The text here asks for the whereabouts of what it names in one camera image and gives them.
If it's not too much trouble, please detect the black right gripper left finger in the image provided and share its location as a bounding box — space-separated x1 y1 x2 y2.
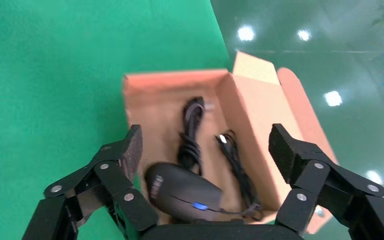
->
44 124 160 233

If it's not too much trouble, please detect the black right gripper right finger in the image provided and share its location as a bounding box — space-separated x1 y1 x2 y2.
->
268 123 384 232

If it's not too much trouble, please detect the black wired computer mouse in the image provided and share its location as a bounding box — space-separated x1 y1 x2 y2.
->
144 130 263 223

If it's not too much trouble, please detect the open cardboard box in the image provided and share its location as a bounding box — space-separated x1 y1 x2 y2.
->
122 50 341 235

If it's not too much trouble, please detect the green tablecloth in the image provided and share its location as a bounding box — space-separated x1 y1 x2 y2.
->
0 0 233 240

